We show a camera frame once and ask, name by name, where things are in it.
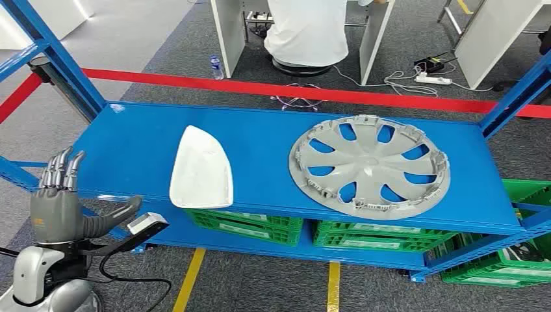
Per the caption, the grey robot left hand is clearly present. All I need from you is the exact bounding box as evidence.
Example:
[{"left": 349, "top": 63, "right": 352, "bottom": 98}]
[{"left": 29, "top": 145, "right": 143, "bottom": 246}]

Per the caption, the white plastic cover part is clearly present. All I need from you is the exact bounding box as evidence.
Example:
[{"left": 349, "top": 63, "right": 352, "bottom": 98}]
[{"left": 169, "top": 125, "right": 235, "bottom": 210}]

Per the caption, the blue metal shelf rack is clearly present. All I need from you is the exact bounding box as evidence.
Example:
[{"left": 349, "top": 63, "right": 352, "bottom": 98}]
[{"left": 0, "top": 0, "right": 551, "bottom": 285}]

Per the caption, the red barrier belt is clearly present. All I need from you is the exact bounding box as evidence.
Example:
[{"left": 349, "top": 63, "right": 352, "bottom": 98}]
[
  {"left": 0, "top": 72, "right": 44, "bottom": 125},
  {"left": 81, "top": 68, "right": 551, "bottom": 120}
]

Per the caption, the yellow floor tape outline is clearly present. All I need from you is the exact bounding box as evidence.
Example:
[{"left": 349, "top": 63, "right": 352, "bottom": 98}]
[{"left": 172, "top": 248, "right": 342, "bottom": 312}]

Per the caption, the white lit platform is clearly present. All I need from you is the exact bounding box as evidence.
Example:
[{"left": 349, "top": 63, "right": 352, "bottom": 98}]
[{"left": 0, "top": 0, "right": 96, "bottom": 50}]

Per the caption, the green plastic crate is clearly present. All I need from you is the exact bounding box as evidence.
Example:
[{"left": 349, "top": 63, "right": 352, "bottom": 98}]
[
  {"left": 194, "top": 222, "right": 302, "bottom": 248},
  {"left": 316, "top": 219, "right": 457, "bottom": 242},
  {"left": 441, "top": 266, "right": 551, "bottom": 289},
  {"left": 313, "top": 232, "right": 448, "bottom": 254},
  {"left": 185, "top": 209, "right": 304, "bottom": 233},
  {"left": 439, "top": 178, "right": 551, "bottom": 276}
]

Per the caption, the clear water bottle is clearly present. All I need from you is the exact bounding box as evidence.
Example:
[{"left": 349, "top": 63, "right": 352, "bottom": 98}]
[{"left": 210, "top": 55, "right": 225, "bottom": 81}]

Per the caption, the black round stool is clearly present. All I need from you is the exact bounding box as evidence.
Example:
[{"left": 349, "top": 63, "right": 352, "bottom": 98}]
[{"left": 270, "top": 55, "right": 335, "bottom": 112}]

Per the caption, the person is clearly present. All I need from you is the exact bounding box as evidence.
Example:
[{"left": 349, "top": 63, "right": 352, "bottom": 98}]
[{"left": 263, "top": 0, "right": 350, "bottom": 68}]

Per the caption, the grey wheel hubcap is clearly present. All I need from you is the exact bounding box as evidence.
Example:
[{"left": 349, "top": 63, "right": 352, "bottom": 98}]
[{"left": 288, "top": 114, "right": 452, "bottom": 221}]

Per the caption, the white power strip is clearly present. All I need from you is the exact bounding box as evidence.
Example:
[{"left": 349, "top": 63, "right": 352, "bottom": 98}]
[{"left": 414, "top": 72, "right": 453, "bottom": 86}]

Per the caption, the black router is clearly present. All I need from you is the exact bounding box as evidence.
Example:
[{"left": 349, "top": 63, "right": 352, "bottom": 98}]
[{"left": 414, "top": 51, "right": 458, "bottom": 73}]

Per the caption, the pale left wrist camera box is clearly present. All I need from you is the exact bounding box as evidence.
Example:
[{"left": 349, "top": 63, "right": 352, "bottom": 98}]
[{"left": 127, "top": 211, "right": 170, "bottom": 235}]

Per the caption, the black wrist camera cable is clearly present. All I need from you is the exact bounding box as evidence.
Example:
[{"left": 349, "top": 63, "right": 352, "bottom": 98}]
[{"left": 99, "top": 252, "right": 173, "bottom": 312}]

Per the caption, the chrome stanchion post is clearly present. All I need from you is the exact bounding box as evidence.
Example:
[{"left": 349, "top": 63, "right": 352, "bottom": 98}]
[{"left": 27, "top": 56, "right": 101, "bottom": 124}]

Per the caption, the white cable tangle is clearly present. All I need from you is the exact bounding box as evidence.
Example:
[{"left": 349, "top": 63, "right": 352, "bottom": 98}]
[{"left": 333, "top": 64, "right": 494, "bottom": 98}]

